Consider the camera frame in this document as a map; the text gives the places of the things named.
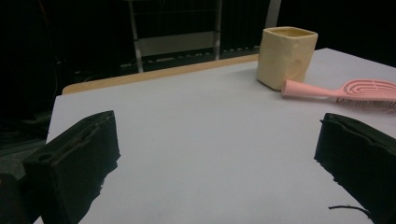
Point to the pink hairbrush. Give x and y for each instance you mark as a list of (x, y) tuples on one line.
[(311, 90)]

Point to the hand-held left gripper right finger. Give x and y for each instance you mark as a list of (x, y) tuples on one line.
[(361, 155)]

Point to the wooden table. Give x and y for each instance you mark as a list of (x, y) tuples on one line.
[(155, 76)]

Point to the white table cover sheet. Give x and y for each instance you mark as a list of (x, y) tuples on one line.
[(218, 140)]

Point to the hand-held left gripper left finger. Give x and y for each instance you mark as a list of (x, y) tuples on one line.
[(71, 161)]

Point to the small wooden box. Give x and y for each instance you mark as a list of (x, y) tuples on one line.
[(280, 59)]

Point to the grey metal stand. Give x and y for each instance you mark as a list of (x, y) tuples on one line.
[(174, 43)]

